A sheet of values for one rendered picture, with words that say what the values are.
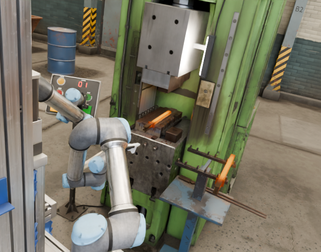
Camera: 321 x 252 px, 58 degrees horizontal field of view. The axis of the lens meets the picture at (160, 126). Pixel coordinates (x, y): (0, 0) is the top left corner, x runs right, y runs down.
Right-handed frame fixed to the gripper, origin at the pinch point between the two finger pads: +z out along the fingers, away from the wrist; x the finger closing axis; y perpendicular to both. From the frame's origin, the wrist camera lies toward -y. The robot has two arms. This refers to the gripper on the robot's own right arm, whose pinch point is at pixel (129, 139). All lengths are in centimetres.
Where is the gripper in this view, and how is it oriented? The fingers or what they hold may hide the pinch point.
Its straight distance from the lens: 176.7
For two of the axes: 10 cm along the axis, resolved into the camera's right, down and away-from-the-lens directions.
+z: 4.1, -3.0, 8.6
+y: -1.6, 9.0, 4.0
